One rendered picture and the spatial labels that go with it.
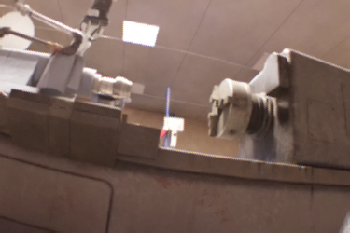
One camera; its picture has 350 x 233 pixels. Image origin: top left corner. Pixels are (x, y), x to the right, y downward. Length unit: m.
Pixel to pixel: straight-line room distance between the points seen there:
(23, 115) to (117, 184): 0.31
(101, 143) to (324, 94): 0.87
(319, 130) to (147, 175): 0.66
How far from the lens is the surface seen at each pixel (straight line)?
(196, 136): 8.57
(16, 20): 4.84
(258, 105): 1.11
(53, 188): 0.76
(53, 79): 0.97
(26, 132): 0.72
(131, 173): 0.75
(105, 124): 0.62
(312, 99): 1.08
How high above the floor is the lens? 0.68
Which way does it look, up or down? 20 degrees up
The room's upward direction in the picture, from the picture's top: 8 degrees clockwise
